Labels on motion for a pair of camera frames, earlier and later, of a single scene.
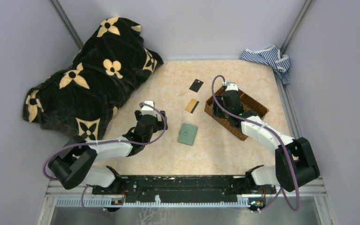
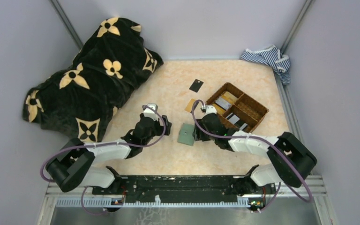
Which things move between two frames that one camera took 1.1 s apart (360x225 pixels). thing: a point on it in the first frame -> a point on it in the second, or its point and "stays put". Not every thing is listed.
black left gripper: (160, 124) stays put
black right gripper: (217, 110) -> (198, 135)
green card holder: (187, 134) stays put
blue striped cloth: (272, 56) stays put
